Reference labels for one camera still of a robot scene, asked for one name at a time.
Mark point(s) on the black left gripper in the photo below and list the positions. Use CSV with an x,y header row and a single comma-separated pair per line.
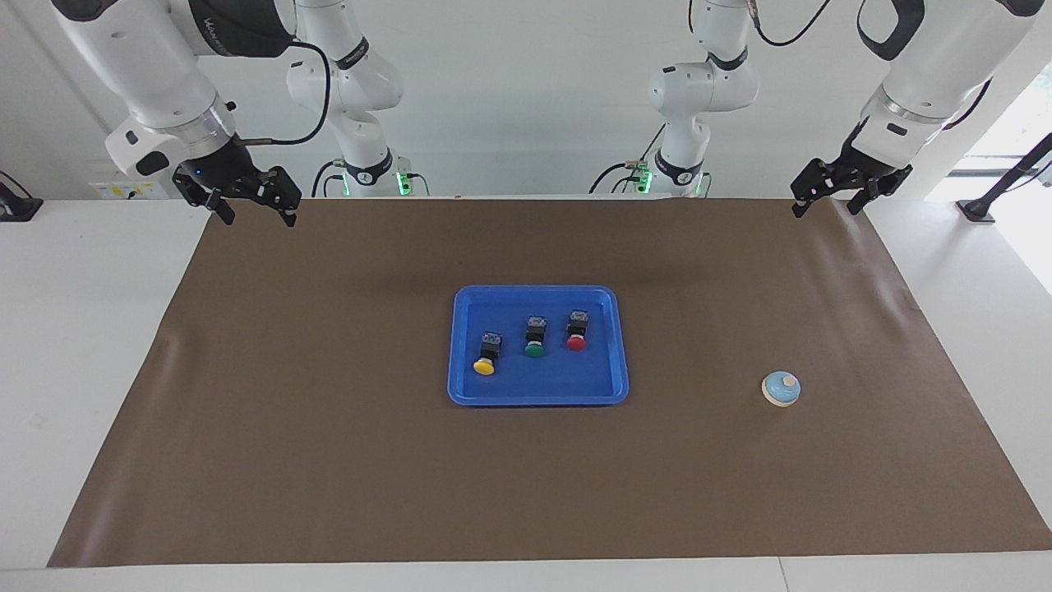
x,y
859,168

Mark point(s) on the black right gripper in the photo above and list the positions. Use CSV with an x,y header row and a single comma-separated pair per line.
x,y
230,171

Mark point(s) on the yellow push button switch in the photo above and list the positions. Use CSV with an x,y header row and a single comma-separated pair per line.
x,y
488,355

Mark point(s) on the red push button switch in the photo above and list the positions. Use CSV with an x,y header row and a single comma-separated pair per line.
x,y
577,331

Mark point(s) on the green push button switch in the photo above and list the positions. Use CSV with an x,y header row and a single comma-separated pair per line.
x,y
535,339

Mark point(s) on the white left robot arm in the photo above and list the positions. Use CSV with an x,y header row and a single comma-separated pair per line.
x,y
937,74

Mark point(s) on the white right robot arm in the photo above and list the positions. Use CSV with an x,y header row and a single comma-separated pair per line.
x,y
148,66

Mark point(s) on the light blue desk bell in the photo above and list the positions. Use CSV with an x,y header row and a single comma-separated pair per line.
x,y
781,389

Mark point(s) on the blue plastic tray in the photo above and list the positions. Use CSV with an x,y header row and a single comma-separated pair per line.
x,y
575,378

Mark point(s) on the brown paper table mat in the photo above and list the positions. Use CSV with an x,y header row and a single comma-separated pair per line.
x,y
526,493

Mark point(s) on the white wall socket box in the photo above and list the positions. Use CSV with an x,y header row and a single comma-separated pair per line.
x,y
123,189

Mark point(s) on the tall black camera stand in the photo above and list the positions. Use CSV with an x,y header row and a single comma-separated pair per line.
x,y
1007,177

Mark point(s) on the short black camera stand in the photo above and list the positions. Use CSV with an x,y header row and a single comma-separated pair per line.
x,y
16,205

